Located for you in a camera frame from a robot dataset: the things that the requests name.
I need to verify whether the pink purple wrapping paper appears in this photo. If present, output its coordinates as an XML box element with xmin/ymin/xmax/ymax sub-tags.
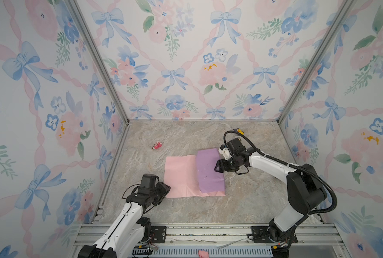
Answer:
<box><xmin>164</xmin><ymin>148</ymin><xmax>225</xmax><ymax>198</ymax></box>

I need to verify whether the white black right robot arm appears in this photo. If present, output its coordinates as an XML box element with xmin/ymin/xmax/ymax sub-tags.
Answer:
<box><xmin>215</xmin><ymin>148</ymin><xmax>327</xmax><ymax>243</ymax></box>

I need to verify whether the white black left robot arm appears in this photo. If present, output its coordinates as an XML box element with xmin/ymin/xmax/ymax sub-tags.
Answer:
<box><xmin>77</xmin><ymin>181</ymin><xmax>171</xmax><ymax>258</ymax></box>

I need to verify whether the red pink toy figure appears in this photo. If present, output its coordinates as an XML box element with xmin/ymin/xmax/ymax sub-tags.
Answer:
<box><xmin>152</xmin><ymin>141</ymin><xmax>162</xmax><ymax>150</ymax></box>

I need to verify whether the pink object front edge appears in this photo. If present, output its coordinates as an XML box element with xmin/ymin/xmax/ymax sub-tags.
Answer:
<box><xmin>198</xmin><ymin>250</ymin><xmax>210</xmax><ymax>258</ymax></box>

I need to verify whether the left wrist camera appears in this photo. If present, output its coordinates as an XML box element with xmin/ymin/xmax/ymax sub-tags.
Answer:
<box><xmin>141</xmin><ymin>174</ymin><xmax>160</xmax><ymax>189</ymax></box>

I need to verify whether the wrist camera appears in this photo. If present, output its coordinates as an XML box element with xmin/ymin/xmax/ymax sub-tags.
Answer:
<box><xmin>218</xmin><ymin>138</ymin><xmax>246</xmax><ymax>160</ymax></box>
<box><xmin>141</xmin><ymin>174</ymin><xmax>160</xmax><ymax>189</ymax></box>

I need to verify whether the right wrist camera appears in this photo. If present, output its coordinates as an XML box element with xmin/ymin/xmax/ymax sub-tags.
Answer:
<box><xmin>218</xmin><ymin>138</ymin><xmax>246</xmax><ymax>160</ymax></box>

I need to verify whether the black corrugated cable conduit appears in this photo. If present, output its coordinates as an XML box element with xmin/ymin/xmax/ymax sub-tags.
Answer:
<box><xmin>223</xmin><ymin>130</ymin><xmax>338</xmax><ymax>217</ymax></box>

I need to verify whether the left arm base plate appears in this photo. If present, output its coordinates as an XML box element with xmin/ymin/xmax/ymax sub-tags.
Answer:
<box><xmin>146</xmin><ymin>226</ymin><xmax>167</xmax><ymax>244</ymax></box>

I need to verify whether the grey slotted cable duct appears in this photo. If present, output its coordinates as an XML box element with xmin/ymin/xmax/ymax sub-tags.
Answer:
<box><xmin>129</xmin><ymin>246</ymin><xmax>275</xmax><ymax>258</ymax></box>

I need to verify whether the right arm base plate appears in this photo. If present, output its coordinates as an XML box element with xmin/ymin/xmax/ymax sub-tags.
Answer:
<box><xmin>248</xmin><ymin>226</ymin><xmax>298</xmax><ymax>245</ymax></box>

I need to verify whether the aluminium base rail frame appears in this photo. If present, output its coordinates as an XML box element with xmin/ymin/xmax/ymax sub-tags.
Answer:
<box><xmin>67</xmin><ymin>222</ymin><xmax>352</xmax><ymax>258</ymax></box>

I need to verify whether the aluminium corner post right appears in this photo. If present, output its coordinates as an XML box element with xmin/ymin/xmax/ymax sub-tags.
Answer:
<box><xmin>276</xmin><ymin>0</ymin><xmax>356</xmax><ymax>126</ymax></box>

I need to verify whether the aluminium corner post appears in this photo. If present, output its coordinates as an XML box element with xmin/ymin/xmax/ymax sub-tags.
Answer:
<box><xmin>276</xmin><ymin>0</ymin><xmax>356</xmax><ymax>126</ymax></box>
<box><xmin>65</xmin><ymin>0</ymin><xmax>129</xmax><ymax>126</ymax></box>

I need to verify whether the aluminium corner post left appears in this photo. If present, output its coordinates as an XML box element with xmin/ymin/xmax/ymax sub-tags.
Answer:
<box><xmin>65</xmin><ymin>0</ymin><xmax>129</xmax><ymax>126</ymax></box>

